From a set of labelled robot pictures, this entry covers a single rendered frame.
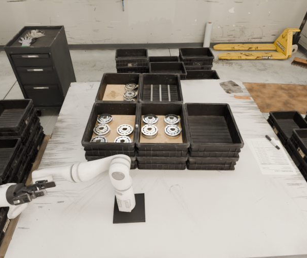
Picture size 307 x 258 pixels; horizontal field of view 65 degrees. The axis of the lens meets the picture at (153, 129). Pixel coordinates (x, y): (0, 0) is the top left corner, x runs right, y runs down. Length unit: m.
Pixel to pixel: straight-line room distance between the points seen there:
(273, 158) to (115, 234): 1.08
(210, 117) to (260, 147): 0.39
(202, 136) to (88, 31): 3.59
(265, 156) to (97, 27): 3.73
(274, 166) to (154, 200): 0.79
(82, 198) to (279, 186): 1.12
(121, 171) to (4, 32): 4.41
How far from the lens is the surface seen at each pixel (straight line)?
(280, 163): 1.74
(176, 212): 1.35
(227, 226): 1.36
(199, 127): 1.61
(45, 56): 2.76
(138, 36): 4.70
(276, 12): 5.19
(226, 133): 1.61
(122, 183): 1.14
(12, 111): 2.61
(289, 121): 2.90
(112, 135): 1.53
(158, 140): 1.49
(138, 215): 1.31
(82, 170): 1.18
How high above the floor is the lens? 1.86
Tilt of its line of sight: 41 degrees down
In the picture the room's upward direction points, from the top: 1 degrees clockwise
